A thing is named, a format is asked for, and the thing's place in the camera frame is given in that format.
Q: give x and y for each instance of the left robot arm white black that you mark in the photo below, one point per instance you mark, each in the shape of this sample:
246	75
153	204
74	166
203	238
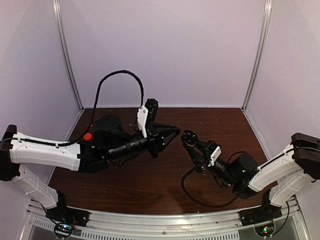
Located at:
105	144

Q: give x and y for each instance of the aluminium frame post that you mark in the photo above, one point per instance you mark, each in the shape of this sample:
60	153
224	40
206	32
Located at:
65	53
264	30

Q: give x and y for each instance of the front aluminium rail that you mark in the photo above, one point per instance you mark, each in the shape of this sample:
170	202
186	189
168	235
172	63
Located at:
223	225

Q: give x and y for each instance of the left aluminium frame post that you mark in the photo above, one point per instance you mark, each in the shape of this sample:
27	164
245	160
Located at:
65	53

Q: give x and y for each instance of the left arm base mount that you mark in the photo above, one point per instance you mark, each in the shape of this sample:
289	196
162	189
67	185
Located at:
71	216

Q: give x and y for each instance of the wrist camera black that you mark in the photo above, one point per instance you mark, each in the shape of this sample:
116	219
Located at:
146	114
212	153

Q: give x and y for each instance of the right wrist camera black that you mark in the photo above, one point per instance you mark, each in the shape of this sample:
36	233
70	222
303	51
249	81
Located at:
212	153

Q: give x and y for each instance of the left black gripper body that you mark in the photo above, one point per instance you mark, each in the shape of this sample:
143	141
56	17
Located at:
154	142

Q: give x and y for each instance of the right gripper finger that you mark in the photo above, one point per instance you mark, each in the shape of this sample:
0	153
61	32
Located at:
200	145
194	155

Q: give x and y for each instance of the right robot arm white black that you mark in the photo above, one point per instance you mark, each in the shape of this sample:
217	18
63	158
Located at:
296	166

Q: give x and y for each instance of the right aluminium frame post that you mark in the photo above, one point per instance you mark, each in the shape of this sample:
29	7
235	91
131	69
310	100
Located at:
264	30

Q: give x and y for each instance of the black earbud charging case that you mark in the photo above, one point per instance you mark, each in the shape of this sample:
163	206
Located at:
189	138

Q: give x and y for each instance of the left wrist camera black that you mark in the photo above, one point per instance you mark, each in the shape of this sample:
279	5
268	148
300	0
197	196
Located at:
146	114

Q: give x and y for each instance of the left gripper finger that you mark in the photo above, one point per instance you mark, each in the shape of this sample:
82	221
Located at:
166	140
166	129

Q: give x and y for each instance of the orange round case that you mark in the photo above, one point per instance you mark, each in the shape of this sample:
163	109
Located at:
88	136

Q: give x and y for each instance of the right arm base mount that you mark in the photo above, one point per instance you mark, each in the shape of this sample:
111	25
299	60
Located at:
259	215

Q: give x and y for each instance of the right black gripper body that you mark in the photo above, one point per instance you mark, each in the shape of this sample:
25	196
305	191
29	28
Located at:
203	164

